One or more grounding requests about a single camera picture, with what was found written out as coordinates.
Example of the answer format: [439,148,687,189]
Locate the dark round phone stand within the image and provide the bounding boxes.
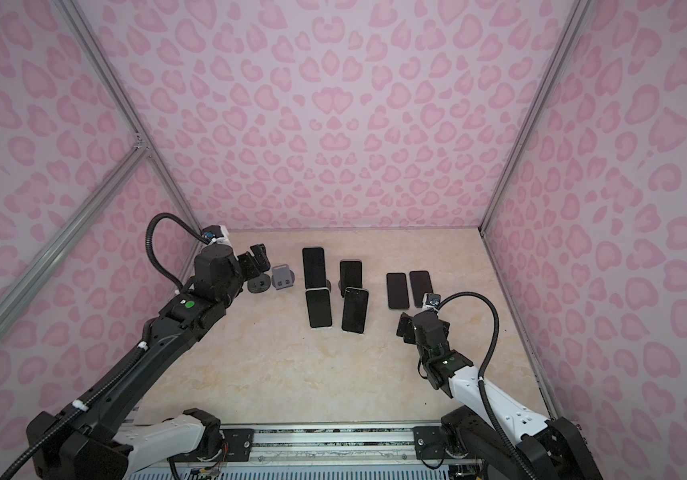
[246,274,272,294]

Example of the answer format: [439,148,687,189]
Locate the grey round phone stand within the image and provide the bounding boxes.
[271,264,295,290]

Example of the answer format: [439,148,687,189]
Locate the black phone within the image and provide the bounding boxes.
[302,247,328,290]
[305,288,332,329]
[385,272,411,310]
[409,270,433,308]
[341,287,369,334]
[338,260,363,297]

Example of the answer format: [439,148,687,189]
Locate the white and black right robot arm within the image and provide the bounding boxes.
[397,310,603,479]

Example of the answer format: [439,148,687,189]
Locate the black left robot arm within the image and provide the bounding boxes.
[19,243,271,479]

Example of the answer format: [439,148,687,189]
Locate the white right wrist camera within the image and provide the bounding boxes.
[421,293,443,312]

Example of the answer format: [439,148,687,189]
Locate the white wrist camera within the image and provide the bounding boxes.
[200,225,231,245]
[421,293,443,312]

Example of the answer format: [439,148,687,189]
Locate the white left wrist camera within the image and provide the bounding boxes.
[200,225,231,245]

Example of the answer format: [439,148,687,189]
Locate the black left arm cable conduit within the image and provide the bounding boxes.
[0,212,212,480]

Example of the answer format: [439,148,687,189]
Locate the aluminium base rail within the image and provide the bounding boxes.
[120,419,597,480]

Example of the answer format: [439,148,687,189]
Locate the aluminium diagonal frame bar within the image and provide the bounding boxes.
[0,141,148,342]

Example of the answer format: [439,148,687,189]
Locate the aluminium frame post back left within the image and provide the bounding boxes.
[51,0,200,228]

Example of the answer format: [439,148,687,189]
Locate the aluminium frame post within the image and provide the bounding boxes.
[479,0,597,238]
[51,0,200,228]

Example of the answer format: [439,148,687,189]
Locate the aluminium frame post back right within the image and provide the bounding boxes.
[479,0,597,238]

